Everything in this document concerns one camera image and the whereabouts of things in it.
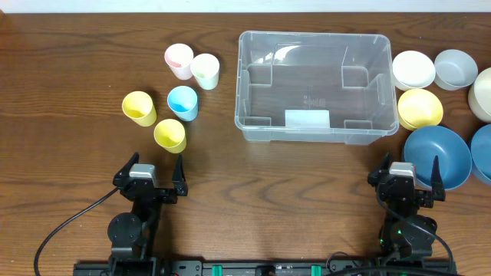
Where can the white small bowl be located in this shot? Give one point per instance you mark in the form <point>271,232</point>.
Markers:
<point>412,70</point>

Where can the grey small bowl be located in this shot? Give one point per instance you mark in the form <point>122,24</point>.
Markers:
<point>455,69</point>

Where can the yellow cup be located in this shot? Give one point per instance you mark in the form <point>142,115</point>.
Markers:
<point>171,135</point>
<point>139,107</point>

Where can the pale green cup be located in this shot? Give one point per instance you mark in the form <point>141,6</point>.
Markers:
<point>205,69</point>

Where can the yellow cup near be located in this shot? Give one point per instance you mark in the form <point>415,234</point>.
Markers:
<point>171,135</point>

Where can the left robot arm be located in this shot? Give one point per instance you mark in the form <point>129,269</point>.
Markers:
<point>132,233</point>

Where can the yellow small bowl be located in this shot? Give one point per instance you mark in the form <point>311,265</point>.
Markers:
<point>419,108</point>

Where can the yellow cup far left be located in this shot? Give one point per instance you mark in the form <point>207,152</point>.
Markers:
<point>139,107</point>

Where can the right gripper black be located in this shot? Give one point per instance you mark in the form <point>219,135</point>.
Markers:
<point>406,194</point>

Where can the clear plastic storage bin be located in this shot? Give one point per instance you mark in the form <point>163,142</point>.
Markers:
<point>315,87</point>

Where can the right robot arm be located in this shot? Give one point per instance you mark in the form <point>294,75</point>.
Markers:
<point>405,234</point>

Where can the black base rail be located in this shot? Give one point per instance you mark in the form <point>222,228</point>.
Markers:
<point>198,268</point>

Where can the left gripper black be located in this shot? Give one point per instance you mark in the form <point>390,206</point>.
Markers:
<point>149,192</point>

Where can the pink cup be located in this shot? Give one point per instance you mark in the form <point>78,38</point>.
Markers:
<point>178,57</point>

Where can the dark blue large bowl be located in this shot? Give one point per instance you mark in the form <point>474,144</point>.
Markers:
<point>455,161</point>

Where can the beige large bowl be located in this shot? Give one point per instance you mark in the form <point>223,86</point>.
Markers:
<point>479,96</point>

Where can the blue cup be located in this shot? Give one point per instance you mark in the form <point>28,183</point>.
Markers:
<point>183,101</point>

